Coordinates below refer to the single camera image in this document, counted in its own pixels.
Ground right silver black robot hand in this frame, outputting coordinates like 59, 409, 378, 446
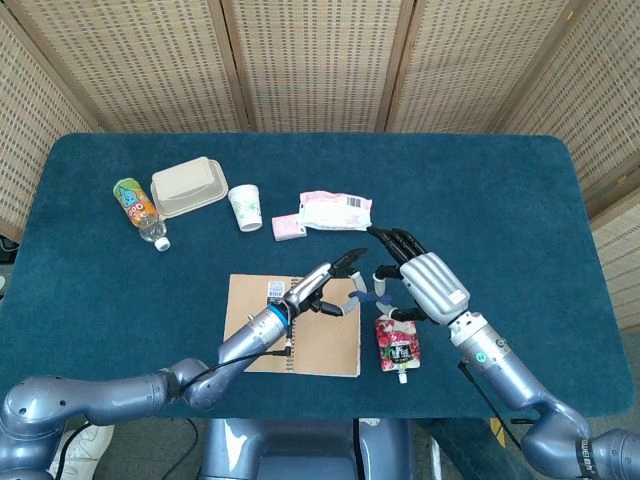
366, 226, 474, 327

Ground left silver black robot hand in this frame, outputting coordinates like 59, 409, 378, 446
281, 247, 370, 320

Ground small pink tissue pack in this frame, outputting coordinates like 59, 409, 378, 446
271, 212, 309, 243

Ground kraft spiral notebook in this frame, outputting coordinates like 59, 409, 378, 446
223, 272, 362, 380

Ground red jelly drink pouch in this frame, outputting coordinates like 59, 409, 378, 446
374, 314, 420, 385

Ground white pink wet wipes pack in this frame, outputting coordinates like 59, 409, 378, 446
298, 190, 374, 233

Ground dark blue table cloth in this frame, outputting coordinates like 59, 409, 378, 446
9, 132, 632, 421

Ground white paper cup green print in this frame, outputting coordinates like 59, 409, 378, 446
227, 183, 264, 234

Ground beige takeaway food box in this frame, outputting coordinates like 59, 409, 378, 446
149, 156, 229, 221

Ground grey robot torso base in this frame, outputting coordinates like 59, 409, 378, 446
199, 417, 436, 480

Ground plastic bottle orange label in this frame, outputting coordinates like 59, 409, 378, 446
112, 177, 172, 252

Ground woven wooden folding screen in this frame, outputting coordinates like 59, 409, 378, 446
0, 0, 640, 331

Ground white shoe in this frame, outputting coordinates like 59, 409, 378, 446
49, 423, 116, 480

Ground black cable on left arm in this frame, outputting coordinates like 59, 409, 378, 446
184, 342, 297, 396

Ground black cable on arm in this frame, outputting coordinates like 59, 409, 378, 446
184, 342, 297, 396
458, 362, 522, 450

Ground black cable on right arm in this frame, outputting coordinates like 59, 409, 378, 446
458, 362, 522, 450

